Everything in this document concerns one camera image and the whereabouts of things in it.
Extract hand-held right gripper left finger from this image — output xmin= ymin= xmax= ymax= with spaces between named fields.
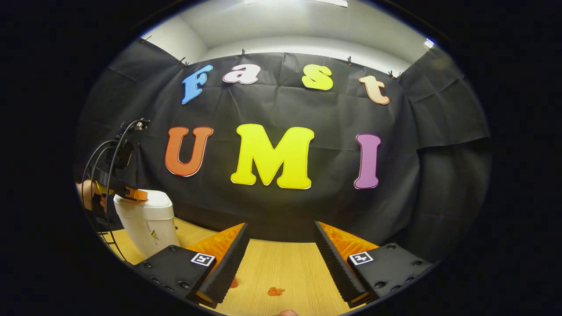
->
xmin=134 ymin=223 xmax=250 ymax=309

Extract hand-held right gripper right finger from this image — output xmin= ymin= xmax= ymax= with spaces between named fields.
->
xmin=314 ymin=222 xmax=433 ymax=308

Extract white desktop garbage bin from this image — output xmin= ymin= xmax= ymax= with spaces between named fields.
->
xmin=113 ymin=190 xmax=180 ymax=259

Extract wooden desktop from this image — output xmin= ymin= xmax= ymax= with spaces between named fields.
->
xmin=103 ymin=217 xmax=365 ymax=316

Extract black backdrop cloth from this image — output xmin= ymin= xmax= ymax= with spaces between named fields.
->
xmin=75 ymin=37 xmax=491 ymax=264

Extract row of black cloth clips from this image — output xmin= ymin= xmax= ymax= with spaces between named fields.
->
xmin=141 ymin=36 xmax=402 ymax=80

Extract white ceiling light panel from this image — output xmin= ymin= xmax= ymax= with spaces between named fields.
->
xmin=246 ymin=0 xmax=348 ymax=8

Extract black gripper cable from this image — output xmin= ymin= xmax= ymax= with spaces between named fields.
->
xmin=80 ymin=118 xmax=148 ymax=264

